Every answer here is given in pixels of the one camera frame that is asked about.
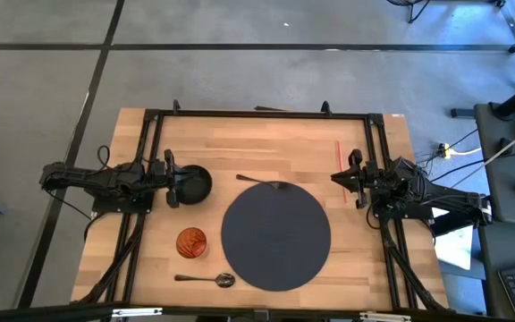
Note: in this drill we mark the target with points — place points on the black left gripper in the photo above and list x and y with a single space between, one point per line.
170 179

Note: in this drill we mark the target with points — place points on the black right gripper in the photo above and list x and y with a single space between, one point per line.
365 179

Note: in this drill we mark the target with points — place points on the black bowl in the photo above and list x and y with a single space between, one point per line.
201 190

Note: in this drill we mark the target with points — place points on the red straw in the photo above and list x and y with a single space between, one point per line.
340 154

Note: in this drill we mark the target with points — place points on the orange ribbed glass cup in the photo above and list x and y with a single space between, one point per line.
191 243

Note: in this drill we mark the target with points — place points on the metal spoon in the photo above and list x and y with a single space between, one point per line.
226 280

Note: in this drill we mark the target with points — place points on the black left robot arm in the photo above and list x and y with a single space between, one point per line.
83 176

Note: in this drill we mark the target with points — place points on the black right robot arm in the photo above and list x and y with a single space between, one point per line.
441 192

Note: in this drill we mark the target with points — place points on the round dark woven placemat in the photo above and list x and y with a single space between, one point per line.
275 237

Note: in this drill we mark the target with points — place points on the yellow power plug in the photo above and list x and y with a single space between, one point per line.
447 151

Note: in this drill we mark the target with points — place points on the white paper sheet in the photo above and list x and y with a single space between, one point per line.
456 243

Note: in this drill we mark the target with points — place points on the grey side table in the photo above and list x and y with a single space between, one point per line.
508 197

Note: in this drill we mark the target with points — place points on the dark grey desk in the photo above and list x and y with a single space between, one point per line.
490 259

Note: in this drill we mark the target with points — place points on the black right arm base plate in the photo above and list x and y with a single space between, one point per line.
418 214

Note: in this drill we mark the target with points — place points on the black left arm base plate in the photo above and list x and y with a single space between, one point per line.
105 206

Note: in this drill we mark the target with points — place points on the black metal table frame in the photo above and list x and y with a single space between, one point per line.
262 114

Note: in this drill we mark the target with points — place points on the silver frame clamp bracket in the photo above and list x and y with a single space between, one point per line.
385 317
137 312

